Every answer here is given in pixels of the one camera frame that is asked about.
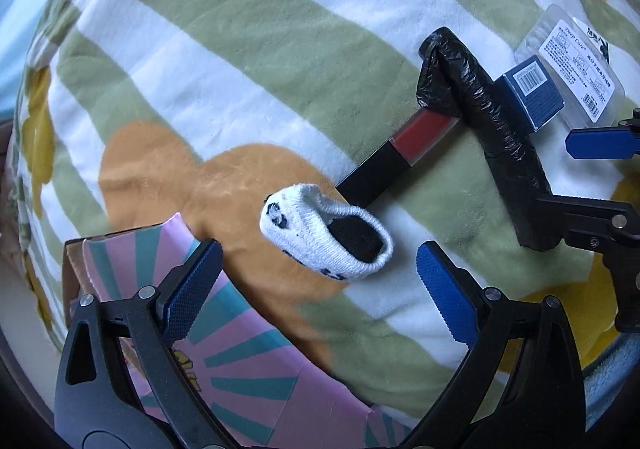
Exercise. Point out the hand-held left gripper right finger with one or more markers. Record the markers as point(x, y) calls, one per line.
point(445, 294)

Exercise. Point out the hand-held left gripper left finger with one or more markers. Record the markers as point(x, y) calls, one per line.
point(192, 289)

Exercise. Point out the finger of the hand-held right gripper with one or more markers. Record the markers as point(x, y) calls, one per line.
point(575, 211)
point(600, 143)

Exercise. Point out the small dark blue box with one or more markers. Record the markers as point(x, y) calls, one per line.
point(537, 96)

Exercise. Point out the clear plastic case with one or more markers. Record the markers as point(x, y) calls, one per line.
point(575, 54)

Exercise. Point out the pink and teal cardboard box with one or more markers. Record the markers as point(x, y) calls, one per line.
point(260, 364)

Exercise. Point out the black plastic bag roll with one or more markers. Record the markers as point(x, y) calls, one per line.
point(500, 129)

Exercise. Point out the white and black sock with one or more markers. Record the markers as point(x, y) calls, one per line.
point(305, 239)

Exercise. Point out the red and black lip gloss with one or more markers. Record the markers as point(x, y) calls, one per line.
point(380, 164)

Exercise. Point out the light blue towel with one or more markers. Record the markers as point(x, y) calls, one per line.
point(610, 374)

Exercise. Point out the green striped flower blanket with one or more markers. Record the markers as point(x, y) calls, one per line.
point(250, 54)

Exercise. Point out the light blue curtain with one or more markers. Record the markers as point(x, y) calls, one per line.
point(30, 4)

